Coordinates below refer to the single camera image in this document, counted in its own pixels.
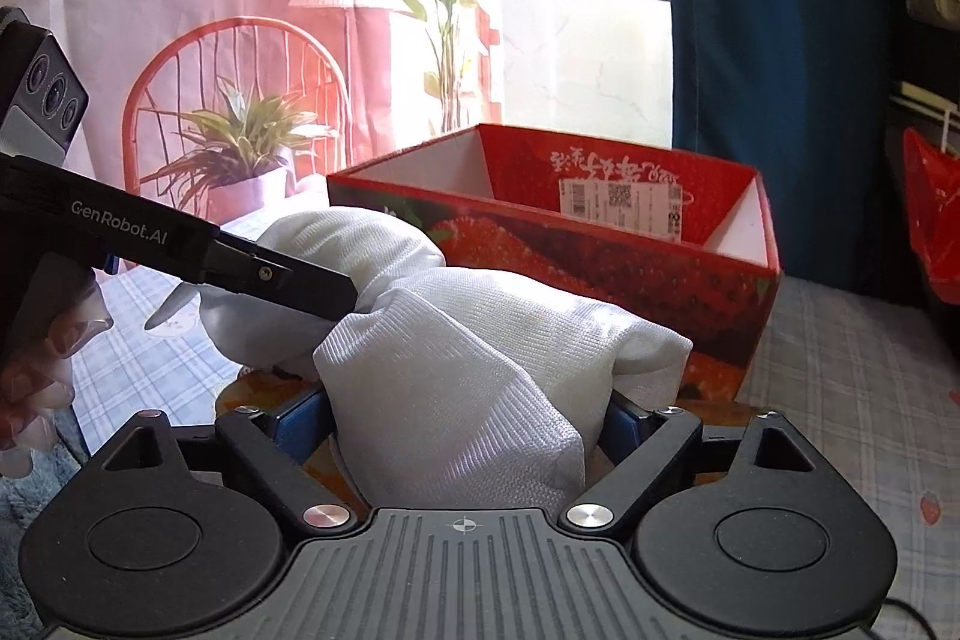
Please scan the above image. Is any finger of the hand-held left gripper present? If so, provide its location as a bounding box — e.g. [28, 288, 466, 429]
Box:
[202, 226, 359, 316]

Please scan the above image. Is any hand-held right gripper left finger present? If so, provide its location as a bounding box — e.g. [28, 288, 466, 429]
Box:
[97, 383, 359, 536]

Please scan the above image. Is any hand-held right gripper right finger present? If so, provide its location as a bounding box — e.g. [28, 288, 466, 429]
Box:
[559, 394, 826, 534]

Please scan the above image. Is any white knit cloth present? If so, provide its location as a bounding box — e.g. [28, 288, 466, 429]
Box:
[199, 206, 695, 510]

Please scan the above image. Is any red strawberry print box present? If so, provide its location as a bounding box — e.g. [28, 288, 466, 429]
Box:
[326, 122, 782, 402]

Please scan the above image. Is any person's left hand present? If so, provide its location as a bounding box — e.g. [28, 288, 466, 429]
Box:
[0, 271, 115, 480]

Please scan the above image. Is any orange bread packet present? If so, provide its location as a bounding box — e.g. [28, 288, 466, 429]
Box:
[214, 377, 760, 465]

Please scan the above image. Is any plaid strawberry bed sheet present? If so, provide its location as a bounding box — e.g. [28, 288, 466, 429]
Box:
[66, 265, 960, 640]

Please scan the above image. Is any teal fuzzy blanket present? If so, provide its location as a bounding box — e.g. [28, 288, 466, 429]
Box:
[0, 415, 91, 585]

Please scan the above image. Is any window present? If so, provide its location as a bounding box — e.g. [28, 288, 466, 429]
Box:
[491, 0, 676, 150]

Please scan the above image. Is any red plastic bag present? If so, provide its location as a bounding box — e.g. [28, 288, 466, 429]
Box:
[902, 126, 960, 311]

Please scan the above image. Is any dark blue curtain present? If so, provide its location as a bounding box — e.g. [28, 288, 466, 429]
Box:
[651, 0, 925, 296]

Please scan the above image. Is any black cable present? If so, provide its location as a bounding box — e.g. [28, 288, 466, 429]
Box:
[874, 599, 940, 640]

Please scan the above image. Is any white wire shelf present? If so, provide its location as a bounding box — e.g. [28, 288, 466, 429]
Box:
[889, 80, 960, 155]

